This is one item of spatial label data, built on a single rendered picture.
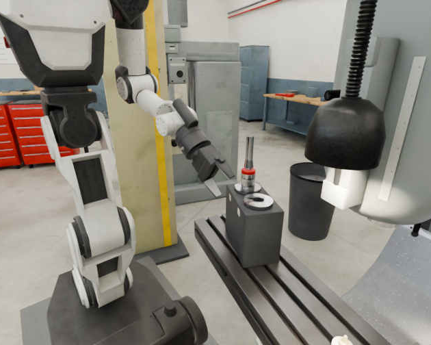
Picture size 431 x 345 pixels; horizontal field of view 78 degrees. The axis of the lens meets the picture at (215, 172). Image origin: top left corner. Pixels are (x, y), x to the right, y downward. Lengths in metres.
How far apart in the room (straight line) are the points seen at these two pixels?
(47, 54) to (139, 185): 1.45
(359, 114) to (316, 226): 2.38
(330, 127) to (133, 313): 1.15
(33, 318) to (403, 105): 1.65
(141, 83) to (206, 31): 9.07
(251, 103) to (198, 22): 3.57
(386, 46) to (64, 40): 0.74
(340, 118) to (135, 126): 1.82
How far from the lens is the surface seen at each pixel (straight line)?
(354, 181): 0.39
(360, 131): 0.27
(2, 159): 5.19
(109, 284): 1.17
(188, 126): 0.79
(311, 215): 2.56
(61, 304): 1.44
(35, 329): 1.64
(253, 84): 7.71
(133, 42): 1.01
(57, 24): 0.86
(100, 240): 0.92
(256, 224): 0.79
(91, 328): 1.30
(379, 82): 0.37
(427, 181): 0.39
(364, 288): 0.97
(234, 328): 1.93
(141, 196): 2.19
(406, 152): 0.38
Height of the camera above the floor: 1.52
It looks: 22 degrees down
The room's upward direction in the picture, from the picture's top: straight up
